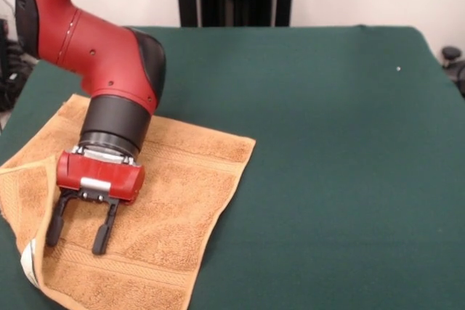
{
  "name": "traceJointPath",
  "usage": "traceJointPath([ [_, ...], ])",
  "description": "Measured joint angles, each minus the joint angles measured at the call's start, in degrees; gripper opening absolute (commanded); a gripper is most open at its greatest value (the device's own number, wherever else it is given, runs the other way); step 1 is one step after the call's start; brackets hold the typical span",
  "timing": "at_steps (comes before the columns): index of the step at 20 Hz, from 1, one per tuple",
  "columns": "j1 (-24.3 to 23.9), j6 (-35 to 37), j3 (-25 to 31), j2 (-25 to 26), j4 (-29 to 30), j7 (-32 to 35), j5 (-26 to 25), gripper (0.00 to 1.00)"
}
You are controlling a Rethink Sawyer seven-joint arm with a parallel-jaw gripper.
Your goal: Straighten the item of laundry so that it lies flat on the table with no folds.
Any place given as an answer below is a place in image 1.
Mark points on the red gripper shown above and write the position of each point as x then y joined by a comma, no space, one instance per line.
98,175

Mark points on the tan terry towel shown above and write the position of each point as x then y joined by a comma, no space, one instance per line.
181,197

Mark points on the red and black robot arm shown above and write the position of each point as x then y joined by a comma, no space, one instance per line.
91,52

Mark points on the dark grey stand base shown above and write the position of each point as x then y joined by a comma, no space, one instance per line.
9,81
450,52

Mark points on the dark green table cloth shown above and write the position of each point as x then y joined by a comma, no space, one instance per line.
363,143

